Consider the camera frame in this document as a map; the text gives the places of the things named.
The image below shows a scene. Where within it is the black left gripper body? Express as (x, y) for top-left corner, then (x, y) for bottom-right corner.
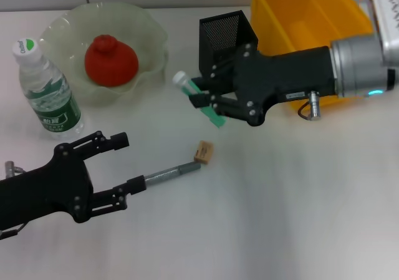
(0, 142), (95, 231)

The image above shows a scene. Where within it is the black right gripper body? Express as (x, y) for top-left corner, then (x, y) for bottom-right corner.
(232, 44), (340, 127)

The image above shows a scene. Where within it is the green pen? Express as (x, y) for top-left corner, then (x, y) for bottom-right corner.
(172, 70), (228, 128)

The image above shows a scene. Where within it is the grey glitter pen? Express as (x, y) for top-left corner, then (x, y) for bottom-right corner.
(144, 162), (202, 187)

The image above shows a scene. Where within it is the beige eraser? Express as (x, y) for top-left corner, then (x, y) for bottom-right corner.
(193, 140), (215, 165)

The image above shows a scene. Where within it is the clear green-label water bottle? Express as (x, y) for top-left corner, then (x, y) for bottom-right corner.
(12, 37), (85, 136)

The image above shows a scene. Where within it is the black mesh pen holder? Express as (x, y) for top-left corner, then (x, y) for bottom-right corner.
(198, 10), (259, 94)

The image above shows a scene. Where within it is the pale green glass fruit plate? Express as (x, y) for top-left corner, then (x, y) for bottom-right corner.
(39, 1), (169, 108)

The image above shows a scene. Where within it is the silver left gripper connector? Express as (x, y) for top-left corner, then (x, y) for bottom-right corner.
(4, 160), (27, 176)

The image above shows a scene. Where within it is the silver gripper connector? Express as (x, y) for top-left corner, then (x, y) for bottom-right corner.
(4, 160), (27, 176)
(307, 89), (323, 122)

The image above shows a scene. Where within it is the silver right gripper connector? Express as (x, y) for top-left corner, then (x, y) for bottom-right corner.
(307, 89), (323, 122)

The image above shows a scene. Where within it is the yellow plastic bin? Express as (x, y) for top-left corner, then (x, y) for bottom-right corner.
(248, 0), (378, 113)

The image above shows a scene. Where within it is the thin right gripper cable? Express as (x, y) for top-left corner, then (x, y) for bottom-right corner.
(297, 100), (312, 120)

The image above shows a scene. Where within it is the thin gripper cable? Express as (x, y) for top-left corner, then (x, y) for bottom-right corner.
(297, 100), (312, 120)
(0, 223), (27, 241)

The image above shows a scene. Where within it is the thin left gripper cable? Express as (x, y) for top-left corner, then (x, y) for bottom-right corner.
(0, 223), (27, 241)

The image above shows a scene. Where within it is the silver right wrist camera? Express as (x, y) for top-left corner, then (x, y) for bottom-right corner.
(364, 0), (399, 65)

